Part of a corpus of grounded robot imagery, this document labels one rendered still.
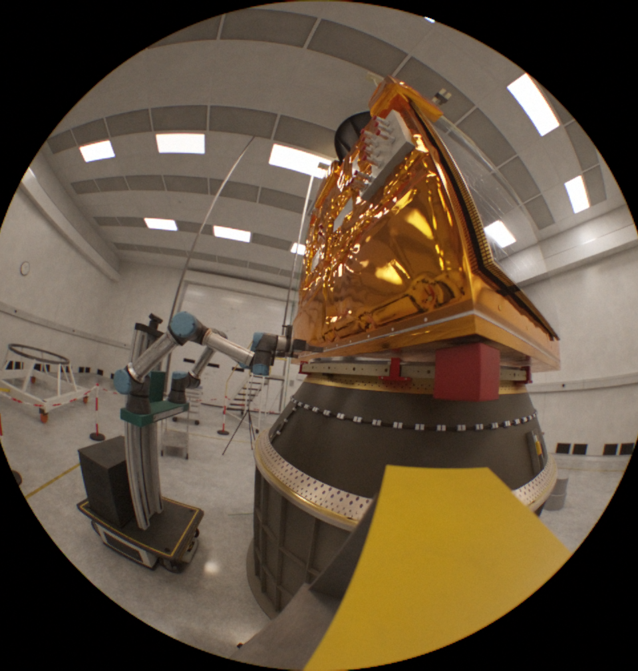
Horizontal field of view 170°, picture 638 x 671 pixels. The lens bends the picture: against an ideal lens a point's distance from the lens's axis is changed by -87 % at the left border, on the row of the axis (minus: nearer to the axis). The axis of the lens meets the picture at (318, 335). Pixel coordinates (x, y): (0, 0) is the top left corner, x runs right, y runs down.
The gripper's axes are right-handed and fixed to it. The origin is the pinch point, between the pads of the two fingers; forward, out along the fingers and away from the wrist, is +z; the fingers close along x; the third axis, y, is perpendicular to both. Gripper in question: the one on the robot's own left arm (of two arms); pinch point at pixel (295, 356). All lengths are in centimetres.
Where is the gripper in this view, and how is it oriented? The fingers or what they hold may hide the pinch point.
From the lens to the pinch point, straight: 151.2
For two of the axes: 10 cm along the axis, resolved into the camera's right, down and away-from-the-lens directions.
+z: 9.4, 1.7, 3.0
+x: -3.3, 1.5, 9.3
